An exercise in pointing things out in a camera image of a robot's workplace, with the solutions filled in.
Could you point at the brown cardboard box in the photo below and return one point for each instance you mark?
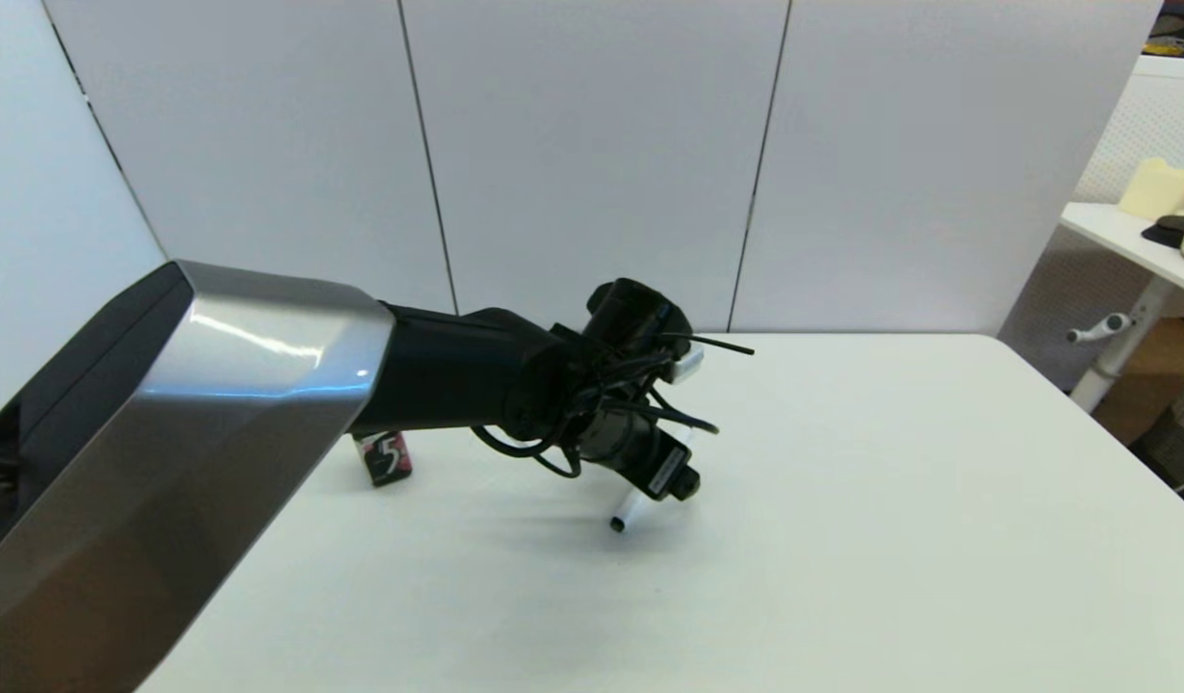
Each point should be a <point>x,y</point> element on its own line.
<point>1168,354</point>

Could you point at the cream plastic container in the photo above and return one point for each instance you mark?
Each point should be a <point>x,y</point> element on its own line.
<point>1158,188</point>

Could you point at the flat black object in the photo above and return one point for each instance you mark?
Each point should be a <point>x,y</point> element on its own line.
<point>1172,229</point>

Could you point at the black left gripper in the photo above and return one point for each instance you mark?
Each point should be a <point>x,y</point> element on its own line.
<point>616,443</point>

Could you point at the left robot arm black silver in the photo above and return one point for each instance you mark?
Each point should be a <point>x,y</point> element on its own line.
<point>217,385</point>

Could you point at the dark assorted clutter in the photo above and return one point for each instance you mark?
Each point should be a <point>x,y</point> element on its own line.
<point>1181,27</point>

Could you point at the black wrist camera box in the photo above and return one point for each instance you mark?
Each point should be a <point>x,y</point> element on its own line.
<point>665,474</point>

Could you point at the white desk leg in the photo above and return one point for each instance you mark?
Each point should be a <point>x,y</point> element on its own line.
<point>1121,351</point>

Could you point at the white perforated panel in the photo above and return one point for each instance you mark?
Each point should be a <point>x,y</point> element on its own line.
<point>1162,123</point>

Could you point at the white marker with black cap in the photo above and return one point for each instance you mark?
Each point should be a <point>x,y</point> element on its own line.
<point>627,511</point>

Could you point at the black pink gum box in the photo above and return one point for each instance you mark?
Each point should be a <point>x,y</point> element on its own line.
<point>390,462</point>

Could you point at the white side desk top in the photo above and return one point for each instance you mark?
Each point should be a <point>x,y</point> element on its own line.
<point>1126,236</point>

